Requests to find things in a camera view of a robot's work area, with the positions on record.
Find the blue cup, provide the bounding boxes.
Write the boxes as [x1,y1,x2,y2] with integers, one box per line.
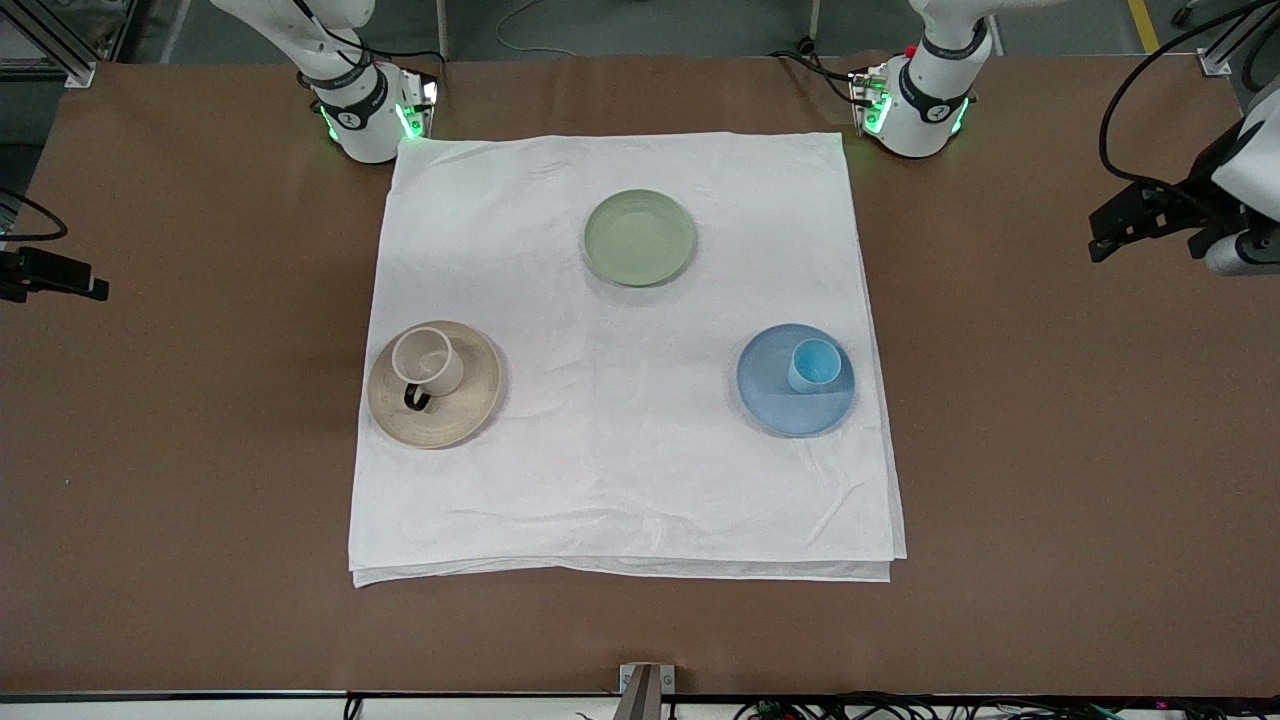
[787,338,843,394]

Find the white mug black handle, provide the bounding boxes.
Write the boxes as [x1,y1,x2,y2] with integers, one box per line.
[390,326,466,412]

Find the blue plate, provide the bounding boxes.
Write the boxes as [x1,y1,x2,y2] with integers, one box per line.
[736,323,858,439]

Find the beige gray plate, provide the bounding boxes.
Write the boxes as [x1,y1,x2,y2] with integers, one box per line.
[367,320,504,450]

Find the green plate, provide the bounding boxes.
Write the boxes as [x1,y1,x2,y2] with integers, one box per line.
[582,188,698,289]

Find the white cloth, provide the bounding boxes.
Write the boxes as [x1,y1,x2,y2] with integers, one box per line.
[348,132,908,589]

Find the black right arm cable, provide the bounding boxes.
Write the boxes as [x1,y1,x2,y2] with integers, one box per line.
[0,188,69,243]

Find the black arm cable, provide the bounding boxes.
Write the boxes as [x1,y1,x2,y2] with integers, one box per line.
[1098,0,1280,191]
[0,188,69,243]

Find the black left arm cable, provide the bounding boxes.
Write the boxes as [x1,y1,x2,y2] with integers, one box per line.
[1098,0,1280,191]

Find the aluminium frame profile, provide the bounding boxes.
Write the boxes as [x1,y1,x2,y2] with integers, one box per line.
[0,0,99,91]
[1197,0,1280,77]

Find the black base cable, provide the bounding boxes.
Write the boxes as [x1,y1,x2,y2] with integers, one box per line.
[768,36,863,104]

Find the tangled black cables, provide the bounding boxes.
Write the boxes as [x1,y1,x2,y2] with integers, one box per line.
[732,690,1280,720]

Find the metal table bracket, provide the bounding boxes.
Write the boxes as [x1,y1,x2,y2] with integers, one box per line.
[613,662,677,720]

